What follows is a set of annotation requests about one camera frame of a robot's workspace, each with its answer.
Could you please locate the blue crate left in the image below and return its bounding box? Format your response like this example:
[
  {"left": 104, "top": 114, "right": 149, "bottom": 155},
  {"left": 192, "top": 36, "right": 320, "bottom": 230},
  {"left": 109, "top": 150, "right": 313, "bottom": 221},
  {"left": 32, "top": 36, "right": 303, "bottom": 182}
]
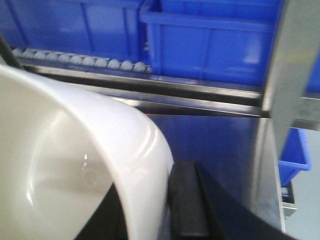
[{"left": 0, "top": 0, "right": 146, "bottom": 62}]

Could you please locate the stainless steel shelf frame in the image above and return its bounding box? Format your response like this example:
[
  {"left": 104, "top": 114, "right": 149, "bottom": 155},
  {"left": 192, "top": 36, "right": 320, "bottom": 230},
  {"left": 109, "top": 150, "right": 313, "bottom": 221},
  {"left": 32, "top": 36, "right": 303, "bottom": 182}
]
[{"left": 14, "top": 0, "right": 320, "bottom": 233}]

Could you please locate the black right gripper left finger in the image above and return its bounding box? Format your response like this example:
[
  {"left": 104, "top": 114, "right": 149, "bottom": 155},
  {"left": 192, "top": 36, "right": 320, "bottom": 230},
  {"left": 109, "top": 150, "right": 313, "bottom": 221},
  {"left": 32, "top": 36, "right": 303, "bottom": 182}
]
[{"left": 75, "top": 185, "right": 128, "bottom": 240}]

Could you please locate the small blue bin lower right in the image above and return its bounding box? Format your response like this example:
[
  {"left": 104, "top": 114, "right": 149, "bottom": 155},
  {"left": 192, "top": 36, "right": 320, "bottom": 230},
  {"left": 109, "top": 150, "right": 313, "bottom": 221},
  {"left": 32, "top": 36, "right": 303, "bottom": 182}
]
[{"left": 278, "top": 128, "right": 312, "bottom": 187}]

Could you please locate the blue crate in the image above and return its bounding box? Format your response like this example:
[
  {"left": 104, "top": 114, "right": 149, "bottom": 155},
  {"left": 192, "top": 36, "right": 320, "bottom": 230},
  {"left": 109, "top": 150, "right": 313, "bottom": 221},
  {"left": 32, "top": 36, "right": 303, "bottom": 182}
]
[
  {"left": 139, "top": 0, "right": 284, "bottom": 86},
  {"left": 0, "top": 0, "right": 146, "bottom": 62}
]

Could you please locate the blue crate right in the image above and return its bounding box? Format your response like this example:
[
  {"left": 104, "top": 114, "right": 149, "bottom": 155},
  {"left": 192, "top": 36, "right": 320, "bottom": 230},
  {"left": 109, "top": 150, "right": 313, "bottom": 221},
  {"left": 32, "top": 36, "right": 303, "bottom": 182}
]
[{"left": 139, "top": 0, "right": 284, "bottom": 86}]

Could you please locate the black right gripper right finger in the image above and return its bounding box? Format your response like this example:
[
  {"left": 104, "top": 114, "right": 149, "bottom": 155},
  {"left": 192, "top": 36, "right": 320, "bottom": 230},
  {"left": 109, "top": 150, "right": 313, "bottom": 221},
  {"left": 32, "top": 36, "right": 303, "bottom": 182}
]
[{"left": 167, "top": 161, "right": 320, "bottom": 240}]

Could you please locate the white roller track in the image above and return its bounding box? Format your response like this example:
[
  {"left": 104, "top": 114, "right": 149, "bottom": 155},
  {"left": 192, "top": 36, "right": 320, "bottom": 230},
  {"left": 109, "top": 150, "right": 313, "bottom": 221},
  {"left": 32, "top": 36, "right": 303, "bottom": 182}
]
[{"left": 12, "top": 47, "right": 152, "bottom": 74}]

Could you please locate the white plastic bin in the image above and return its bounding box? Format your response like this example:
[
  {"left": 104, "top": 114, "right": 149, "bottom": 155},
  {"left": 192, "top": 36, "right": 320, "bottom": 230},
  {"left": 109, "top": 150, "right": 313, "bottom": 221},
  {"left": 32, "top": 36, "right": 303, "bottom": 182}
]
[{"left": 0, "top": 65, "right": 173, "bottom": 240}]

